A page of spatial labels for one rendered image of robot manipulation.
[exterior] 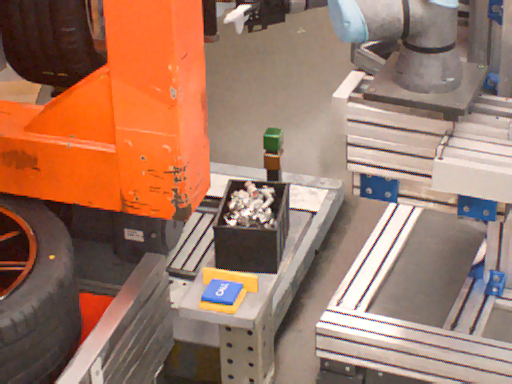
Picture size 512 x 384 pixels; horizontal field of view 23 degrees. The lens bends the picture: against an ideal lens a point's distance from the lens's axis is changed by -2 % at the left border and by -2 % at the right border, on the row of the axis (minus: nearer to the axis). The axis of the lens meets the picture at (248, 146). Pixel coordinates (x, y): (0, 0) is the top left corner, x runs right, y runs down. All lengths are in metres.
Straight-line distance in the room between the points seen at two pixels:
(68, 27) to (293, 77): 1.68
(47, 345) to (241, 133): 1.71
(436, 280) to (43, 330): 1.02
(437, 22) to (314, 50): 2.20
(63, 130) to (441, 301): 0.99
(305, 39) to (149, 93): 2.27
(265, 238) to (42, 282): 0.48
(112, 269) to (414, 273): 0.76
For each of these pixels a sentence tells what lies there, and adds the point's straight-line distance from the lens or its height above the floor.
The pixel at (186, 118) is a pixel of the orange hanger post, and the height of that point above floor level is 0.76.
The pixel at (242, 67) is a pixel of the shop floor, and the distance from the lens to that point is 4.70.
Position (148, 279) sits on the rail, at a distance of 2.89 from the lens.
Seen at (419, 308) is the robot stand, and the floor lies 0.21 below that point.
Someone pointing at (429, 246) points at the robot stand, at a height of 0.21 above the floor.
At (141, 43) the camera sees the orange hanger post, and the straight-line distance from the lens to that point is 2.65.
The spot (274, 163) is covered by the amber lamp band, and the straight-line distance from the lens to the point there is 2.90.
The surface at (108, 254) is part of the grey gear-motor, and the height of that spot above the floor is 0.23.
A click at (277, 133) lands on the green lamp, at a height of 0.66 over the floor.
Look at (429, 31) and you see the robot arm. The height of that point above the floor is 0.95.
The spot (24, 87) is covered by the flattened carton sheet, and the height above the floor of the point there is 0.01.
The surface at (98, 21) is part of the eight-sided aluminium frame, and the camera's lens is 3.11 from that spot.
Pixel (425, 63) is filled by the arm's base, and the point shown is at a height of 0.88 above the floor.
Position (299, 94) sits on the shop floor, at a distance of 4.50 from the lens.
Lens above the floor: 2.04
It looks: 29 degrees down
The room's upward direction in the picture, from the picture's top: 2 degrees counter-clockwise
